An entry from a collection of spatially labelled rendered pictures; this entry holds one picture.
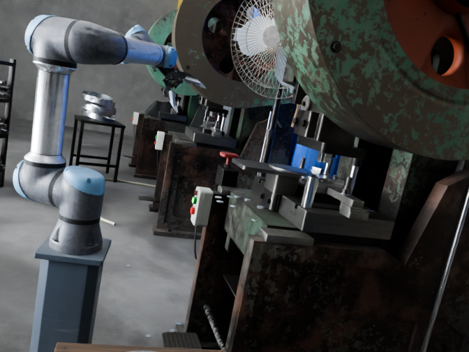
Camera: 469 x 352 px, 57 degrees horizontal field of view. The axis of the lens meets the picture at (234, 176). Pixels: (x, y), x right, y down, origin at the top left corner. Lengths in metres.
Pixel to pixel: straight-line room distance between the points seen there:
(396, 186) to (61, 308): 1.06
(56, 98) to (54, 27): 0.19
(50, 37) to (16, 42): 6.70
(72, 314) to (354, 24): 1.07
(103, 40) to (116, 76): 6.59
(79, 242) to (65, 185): 0.17
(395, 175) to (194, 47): 1.58
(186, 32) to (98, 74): 5.32
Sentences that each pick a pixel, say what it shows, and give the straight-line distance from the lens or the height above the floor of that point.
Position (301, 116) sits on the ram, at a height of 0.95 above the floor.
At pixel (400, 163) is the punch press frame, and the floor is 0.87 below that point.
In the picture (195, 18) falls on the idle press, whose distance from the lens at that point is 2.65.
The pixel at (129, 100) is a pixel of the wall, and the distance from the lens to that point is 7.87.
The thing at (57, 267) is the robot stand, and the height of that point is 0.41.
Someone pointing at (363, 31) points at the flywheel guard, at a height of 1.14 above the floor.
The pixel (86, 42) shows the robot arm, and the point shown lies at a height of 1.04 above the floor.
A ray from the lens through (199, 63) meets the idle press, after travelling 2.63.
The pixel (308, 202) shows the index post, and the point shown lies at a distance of 1.23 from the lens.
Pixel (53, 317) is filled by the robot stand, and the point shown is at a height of 0.26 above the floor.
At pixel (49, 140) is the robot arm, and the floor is 0.75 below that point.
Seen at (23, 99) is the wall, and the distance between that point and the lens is 7.99.
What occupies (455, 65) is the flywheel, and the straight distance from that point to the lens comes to 1.19.
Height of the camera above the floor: 0.96
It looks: 10 degrees down
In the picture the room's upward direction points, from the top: 11 degrees clockwise
